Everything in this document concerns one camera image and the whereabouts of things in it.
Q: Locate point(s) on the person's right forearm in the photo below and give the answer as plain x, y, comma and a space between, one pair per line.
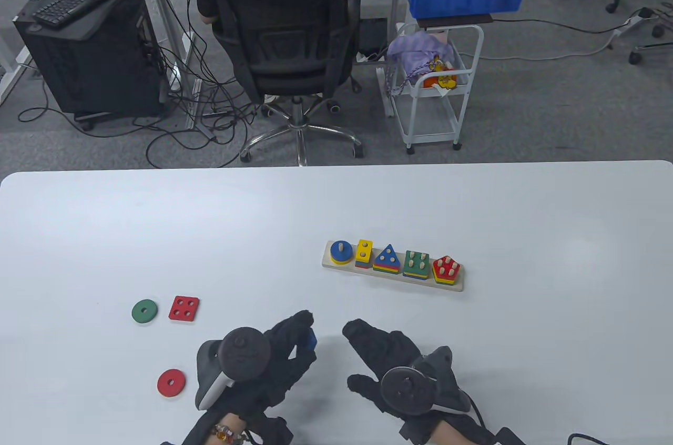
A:
447, 434

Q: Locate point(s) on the blue pentagon block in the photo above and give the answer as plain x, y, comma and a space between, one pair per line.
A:
311, 341

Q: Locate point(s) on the yellow triangle block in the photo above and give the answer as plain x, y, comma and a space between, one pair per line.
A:
389, 270

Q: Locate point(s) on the black glove wrist module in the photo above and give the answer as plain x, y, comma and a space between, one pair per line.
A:
276, 429

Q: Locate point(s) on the red triangle block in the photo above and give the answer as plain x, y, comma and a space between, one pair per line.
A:
386, 266

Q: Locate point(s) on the black computer tower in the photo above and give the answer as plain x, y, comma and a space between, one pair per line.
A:
94, 66

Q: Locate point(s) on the blue square block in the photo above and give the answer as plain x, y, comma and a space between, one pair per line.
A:
415, 277

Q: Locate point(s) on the blue triangle block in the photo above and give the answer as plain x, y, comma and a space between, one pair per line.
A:
378, 263

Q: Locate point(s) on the red square block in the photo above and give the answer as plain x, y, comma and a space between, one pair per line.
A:
184, 308

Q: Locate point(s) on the yellow rectangle block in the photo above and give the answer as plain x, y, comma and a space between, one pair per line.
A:
369, 250

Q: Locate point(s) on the wooden post board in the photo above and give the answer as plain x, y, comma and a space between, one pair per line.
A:
325, 261

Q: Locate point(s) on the red pentagon block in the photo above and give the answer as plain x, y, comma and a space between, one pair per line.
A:
447, 266

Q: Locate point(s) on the white rolling cart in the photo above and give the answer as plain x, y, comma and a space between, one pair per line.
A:
431, 139

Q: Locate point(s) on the yellow pentagon block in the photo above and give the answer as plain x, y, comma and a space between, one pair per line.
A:
445, 280

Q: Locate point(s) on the person's left forearm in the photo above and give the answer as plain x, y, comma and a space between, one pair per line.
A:
207, 438

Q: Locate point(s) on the yellow square block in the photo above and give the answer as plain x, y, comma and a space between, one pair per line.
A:
415, 273

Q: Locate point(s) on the white desk frame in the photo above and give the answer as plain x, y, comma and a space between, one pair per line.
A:
13, 71
168, 19

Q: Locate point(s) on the black chair base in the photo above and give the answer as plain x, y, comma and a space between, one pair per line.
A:
635, 58

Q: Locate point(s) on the green triangle block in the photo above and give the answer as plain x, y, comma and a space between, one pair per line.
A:
394, 273

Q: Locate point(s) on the orange plush toy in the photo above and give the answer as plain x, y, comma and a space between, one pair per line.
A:
439, 81

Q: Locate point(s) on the white power strip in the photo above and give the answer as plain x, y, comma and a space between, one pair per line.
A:
628, 24
175, 78

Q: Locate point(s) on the black box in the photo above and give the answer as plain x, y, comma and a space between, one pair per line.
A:
373, 34

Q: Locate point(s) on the black mesh office chair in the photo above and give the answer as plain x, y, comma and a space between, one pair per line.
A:
284, 29

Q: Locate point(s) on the green square block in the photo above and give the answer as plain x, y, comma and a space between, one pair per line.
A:
416, 261

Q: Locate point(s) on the person's left hand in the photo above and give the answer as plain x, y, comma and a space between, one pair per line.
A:
286, 361

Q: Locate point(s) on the black white hand controller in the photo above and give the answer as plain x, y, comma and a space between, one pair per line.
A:
407, 390
244, 353

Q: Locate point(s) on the person's right hand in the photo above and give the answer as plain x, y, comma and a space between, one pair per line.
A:
389, 350

